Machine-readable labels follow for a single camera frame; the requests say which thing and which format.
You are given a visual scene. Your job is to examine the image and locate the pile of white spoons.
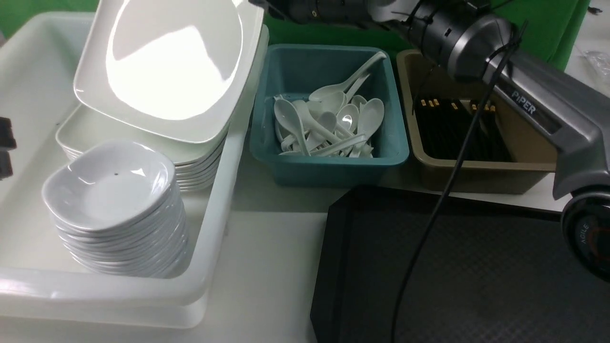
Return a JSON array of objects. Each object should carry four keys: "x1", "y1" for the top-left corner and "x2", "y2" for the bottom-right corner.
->
[{"x1": 273, "y1": 52, "x2": 386, "y2": 158}]

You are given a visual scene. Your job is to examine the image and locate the white square rice plate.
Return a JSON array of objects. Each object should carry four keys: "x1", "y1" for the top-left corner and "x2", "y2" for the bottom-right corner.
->
[{"x1": 73, "y1": 0, "x2": 265, "y2": 143}]

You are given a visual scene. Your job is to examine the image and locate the stack of white square plates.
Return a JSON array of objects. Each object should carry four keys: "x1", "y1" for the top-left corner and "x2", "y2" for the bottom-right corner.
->
[{"x1": 55, "y1": 105, "x2": 229, "y2": 192}]

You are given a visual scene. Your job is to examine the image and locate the large white plastic tub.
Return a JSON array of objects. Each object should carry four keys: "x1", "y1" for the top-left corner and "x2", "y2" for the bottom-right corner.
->
[{"x1": 1, "y1": 12, "x2": 254, "y2": 329}]

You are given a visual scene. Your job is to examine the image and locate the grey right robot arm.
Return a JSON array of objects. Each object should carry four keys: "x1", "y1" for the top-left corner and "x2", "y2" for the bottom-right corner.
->
[{"x1": 251, "y1": 0, "x2": 610, "y2": 282}]

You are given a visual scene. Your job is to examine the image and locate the black cable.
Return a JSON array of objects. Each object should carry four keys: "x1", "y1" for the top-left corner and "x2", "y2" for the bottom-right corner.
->
[{"x1": 391, "y1": 19, "x2": 529, "y2": 343}]

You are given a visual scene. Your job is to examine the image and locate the bundle of black chopsticks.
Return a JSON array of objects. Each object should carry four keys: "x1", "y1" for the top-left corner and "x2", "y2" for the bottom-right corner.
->
[{"x1": 415, "y1": 96, "x2": 513, "y2": 162}]

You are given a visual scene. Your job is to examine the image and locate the stack of white bowls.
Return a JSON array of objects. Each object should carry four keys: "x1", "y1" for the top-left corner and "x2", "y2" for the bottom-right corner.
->
[{"x1": 41, "y1": 141, "x2": 189, "y2": 278}]

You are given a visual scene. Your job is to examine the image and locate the teal plastic bin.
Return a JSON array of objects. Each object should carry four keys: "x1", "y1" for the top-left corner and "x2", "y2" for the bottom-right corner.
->
[{"x1": 250, "y1": 44, "x2": 410, "y2": 188}]

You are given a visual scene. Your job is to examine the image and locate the black serving tray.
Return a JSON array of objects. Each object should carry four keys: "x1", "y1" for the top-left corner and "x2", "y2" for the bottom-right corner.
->
[{"x1": 310, "y1": 185, "x2": 610, "y2": 343}]

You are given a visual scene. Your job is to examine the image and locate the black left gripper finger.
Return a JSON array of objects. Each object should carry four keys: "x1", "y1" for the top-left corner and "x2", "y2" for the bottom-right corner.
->
[{"x1": 0, "y1": 117, "x2": 17, "y2": 180}]

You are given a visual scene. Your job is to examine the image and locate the clear plastic wrap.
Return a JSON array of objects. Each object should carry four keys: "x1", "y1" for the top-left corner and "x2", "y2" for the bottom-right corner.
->
[{"x1": 580, "y1": 50, "x2": 610, "y2": 87}]

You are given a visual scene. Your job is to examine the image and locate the brown plastic bin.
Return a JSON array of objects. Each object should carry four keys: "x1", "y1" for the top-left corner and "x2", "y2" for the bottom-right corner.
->
[{"x1": 396, "y1": 50, "x2": 557, "y2": 194}]

